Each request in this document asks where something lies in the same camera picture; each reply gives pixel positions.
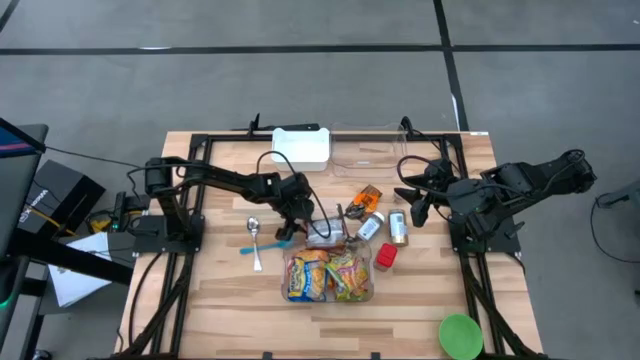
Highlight black clamp mount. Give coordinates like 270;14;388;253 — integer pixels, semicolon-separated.
232;112;321;134

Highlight spice jar golden contents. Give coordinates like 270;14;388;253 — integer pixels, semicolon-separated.
388;208;410;248

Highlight white paper sheet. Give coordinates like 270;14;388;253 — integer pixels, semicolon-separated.
48;231;114;309

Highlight red Maruchan ramen packet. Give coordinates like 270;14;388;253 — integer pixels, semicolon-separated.
305;217;347;250

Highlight black power device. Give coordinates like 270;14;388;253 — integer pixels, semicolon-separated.
110;191;151;234

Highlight lime chili ramen packet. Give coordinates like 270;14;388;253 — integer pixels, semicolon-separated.
325;245;372;303

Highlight black cardboard box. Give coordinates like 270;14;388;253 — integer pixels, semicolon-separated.
19;159;107;236

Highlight clear plastic bin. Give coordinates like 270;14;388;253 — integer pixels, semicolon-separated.
329;121;409;179
281;241;375;304

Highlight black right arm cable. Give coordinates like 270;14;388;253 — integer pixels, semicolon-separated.
396;153;439;199

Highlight black monitor screen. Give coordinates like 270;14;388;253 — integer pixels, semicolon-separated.
0;117;50;261

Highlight yellow cable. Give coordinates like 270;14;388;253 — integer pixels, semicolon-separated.
30;205;77;237

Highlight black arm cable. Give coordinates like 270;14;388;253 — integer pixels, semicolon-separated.
256;149;332;240
396;153;439;199

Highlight black floor cable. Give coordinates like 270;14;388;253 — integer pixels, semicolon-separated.
588;191;640;265

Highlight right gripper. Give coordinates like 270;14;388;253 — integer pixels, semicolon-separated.
393;158;459;227

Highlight black stand bar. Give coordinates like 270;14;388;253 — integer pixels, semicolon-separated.
0;234;134;287

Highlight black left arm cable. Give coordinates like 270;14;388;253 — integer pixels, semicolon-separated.
256;149;332;240

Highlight white plastic bin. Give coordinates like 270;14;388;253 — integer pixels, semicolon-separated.
270;126;331;173

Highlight orange snack packet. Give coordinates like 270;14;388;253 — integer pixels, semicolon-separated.
351;183;384;215

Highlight black spoon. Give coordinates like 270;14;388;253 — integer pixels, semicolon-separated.
337;201;369;244

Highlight white-lidded spice jar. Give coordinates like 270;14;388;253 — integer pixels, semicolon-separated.
355;210;387;242

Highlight blue ramen packet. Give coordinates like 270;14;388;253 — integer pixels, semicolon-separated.
286;248;330;303

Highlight teal plastic spatula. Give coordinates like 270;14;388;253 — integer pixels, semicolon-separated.
238;239;295;256

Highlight green bowl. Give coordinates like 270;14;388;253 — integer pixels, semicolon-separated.
438;312;485;360

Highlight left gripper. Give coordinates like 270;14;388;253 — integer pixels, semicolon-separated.
274;171;316;242

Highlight black metal rig frame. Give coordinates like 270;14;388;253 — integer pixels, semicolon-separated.
114;130;546;360

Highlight red-capped spice jar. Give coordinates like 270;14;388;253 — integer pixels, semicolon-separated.
372;242;400;273

